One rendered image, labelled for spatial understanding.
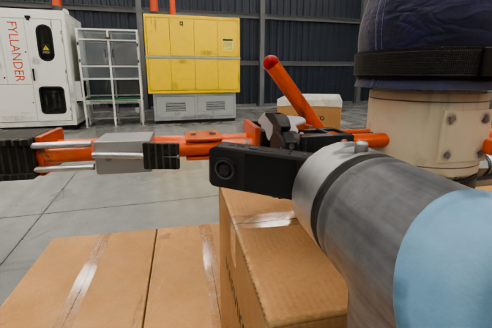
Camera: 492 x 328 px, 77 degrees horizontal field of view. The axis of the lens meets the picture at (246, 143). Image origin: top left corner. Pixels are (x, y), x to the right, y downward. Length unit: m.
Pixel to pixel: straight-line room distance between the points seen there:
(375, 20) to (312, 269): 0.36
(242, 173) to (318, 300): 0.15
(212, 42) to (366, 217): 7.61
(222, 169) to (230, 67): 7.50
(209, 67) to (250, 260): 7.36
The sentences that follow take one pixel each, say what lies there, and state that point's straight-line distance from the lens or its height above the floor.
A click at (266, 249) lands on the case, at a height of 0.95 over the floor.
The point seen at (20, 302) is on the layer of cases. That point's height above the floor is 0.54.
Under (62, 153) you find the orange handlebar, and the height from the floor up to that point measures 1.08.
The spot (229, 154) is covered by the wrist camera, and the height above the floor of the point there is 1.10.
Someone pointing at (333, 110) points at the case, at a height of 0.96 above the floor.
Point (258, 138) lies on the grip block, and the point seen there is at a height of 1.09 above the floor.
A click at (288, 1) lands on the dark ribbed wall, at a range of 12.04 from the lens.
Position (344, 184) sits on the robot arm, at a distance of 0.21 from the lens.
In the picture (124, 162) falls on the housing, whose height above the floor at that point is 1.07.
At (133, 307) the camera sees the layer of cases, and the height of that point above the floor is 0.54.
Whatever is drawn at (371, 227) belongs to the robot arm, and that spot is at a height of 1.10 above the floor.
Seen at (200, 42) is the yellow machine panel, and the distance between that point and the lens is 7.71.
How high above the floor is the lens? 1.18
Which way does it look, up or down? 13 degrees down
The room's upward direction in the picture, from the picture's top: straight up
